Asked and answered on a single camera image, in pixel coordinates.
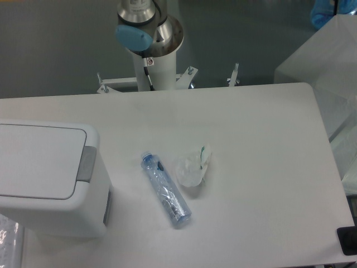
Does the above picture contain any white trash can lid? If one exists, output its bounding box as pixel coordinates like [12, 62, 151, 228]
[1, 123, 99, 200]

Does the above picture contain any clear blue plastic bottle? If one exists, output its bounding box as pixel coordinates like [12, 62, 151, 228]
[141, 152, 192, 228]

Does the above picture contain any blue shoe cover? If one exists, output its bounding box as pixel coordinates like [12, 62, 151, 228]
[310, 0, 356, 30]

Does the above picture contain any translucent plastic covered box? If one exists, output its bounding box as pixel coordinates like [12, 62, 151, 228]
[274, 15, 356, 196]

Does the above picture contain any crumpled clear plastic wrapper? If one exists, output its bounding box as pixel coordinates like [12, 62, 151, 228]
[175, 143, 212, 188]

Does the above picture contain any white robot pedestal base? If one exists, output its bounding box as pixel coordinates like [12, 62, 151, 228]
[96, 49, 240, 94]

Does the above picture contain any white trash can body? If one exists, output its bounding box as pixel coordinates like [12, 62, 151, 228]
[1, 119, 112, 237]

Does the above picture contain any silver robot arm blue cap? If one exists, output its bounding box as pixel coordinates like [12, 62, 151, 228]
[115, 1, 184, 58]

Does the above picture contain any clear plastic bag sheet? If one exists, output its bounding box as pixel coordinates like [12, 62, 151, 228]
[0, 215, 25, 268]

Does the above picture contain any black device at table edge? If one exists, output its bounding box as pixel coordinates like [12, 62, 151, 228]
[337, 226, 357, 256]

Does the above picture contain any black cable on pedestal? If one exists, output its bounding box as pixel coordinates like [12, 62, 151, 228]
[143, 57, 156, 92]

